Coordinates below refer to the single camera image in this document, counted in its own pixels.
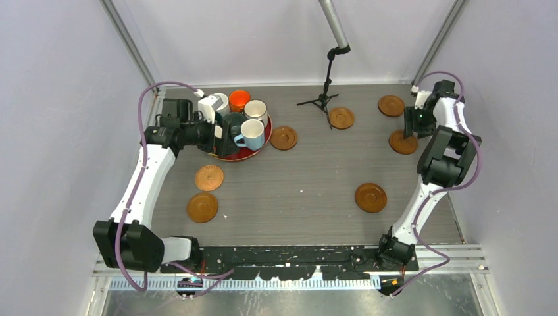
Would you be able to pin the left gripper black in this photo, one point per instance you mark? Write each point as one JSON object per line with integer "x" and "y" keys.
{"x": 222, "y": 147}

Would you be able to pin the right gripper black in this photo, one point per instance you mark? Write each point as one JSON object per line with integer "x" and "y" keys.
{"x": 410, "y": 124}

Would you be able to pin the wooden coaster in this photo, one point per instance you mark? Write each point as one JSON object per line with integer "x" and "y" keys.
{"x": 202, "y": 207}
{"x": 284, "y": 138}
{"x": 391, "y": 105}
{"x": 402, "y": 145}
{"x": 341, "y": 118}
{"x": 371, "y": 198}

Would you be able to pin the woven rattan coaster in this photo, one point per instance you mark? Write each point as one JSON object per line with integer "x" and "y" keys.
{"x": 209, "y": 178}

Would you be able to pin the microphone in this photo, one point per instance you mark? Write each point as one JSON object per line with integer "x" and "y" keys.
{"x": 343, "y": 47}

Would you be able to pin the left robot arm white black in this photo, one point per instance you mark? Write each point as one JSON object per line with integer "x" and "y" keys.
{"x": 126, "y": 239}

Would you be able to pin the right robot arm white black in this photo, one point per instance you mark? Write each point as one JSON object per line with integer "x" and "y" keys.
{"x": 442, "y": 167}

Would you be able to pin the dark green cup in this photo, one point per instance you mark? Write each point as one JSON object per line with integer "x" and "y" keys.
{"x": 235, "y": 121}

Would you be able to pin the white cup back left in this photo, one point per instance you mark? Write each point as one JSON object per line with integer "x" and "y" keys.
{"x": 222, "y": 105}

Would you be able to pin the orange cup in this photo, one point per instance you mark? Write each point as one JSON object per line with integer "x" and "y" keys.
{"x": 238, "y": 100}

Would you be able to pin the white cup brown rim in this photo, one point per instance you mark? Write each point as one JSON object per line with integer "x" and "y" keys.
{"x": 257, "y": 109}

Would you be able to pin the red round tray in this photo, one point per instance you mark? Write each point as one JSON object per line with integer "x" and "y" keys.
{"x": 245, "y": 153}

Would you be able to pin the light blue mug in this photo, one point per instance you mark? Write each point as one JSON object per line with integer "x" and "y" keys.
{"x": 252, "y": 135}

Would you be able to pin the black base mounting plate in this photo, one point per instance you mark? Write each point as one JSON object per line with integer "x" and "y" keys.
{"x": 299, "y": 262}

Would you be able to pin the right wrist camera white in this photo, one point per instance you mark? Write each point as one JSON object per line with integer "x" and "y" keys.
{"x": 421, "y": 96}

